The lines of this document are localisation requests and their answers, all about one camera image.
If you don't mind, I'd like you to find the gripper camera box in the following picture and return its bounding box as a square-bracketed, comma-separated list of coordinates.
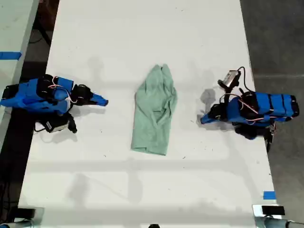
[221, 70, 241, 87]
[45, 118, 69, 134]

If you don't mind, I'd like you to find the gripper camera cable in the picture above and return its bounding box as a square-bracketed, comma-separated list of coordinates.
[233, 66, 248, 94]
[34, 120, 48, 133]

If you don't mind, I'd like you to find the white side table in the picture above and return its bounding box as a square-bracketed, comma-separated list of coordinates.
[0, 0, 40, 149]

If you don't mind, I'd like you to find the gripper camera stalk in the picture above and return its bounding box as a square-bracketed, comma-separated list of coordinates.
[66, 112, 78, 134]
[218, 80, 238, 96]

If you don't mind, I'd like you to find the short blue tape strip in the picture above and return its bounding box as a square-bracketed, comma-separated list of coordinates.
[263, 190, 277, 200]

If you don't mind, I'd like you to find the silver metal clamp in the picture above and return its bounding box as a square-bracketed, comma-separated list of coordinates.
[252, 203, 304, 228]
[0, 206, 45, 228]

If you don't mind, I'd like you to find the black floor cable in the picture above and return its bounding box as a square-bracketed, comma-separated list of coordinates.
[29, 22, 52, 46]

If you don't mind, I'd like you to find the pale green T-shirt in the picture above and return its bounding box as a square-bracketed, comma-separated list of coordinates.
[130, 63, 179, 157]

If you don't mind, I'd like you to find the small black box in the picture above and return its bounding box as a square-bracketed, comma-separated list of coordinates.
[261, 205, 285, 216]
[17, 207, 37, 218]

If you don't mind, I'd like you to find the long blue tape strip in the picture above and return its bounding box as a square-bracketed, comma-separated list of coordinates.
[0, 51, 23, 60]

